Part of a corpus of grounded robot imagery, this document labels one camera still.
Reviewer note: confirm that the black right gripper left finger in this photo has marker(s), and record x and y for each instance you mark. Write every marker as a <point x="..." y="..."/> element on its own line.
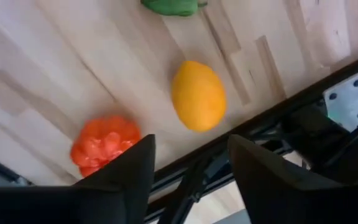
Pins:
<point x="129" y="186"/>

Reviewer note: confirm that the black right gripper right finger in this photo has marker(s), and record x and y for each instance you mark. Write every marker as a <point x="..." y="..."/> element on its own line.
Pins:
<point x="259" y="186"/>

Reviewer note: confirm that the orange pumpkin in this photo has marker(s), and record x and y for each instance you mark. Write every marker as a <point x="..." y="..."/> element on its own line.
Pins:
<point x="104" y="143"/>

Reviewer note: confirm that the yellow lemon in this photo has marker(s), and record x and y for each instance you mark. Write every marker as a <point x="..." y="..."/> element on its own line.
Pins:
<point x="199" y="96"/>

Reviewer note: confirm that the green chili pepper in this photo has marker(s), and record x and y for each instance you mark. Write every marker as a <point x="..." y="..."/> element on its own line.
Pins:
<point x="172" y="7"/>

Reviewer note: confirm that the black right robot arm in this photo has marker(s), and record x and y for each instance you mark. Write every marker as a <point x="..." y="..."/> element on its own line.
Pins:
<point x="315" y="137"/>

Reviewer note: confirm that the grey metal bracket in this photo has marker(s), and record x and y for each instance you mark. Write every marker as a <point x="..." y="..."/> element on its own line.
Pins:
<point x="346" y="99"/>

